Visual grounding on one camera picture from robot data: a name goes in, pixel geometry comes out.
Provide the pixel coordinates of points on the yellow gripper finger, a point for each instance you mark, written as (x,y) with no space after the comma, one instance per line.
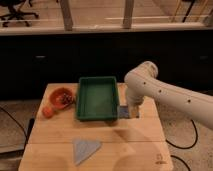
(134,112)

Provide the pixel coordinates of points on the blue sponge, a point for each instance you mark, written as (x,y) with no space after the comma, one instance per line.
(123,112)

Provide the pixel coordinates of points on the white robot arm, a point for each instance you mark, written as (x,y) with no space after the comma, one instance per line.
(142,81)

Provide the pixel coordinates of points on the green plastic tray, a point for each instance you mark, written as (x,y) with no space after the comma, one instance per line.
(97,99)

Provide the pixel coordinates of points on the grey triangular cloth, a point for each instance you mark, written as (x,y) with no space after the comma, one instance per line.
(83,149)

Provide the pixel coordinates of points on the small orange fruit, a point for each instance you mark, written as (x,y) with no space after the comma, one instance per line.
(47,112)

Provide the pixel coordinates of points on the black office chair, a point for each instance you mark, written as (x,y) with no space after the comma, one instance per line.
(14,13)

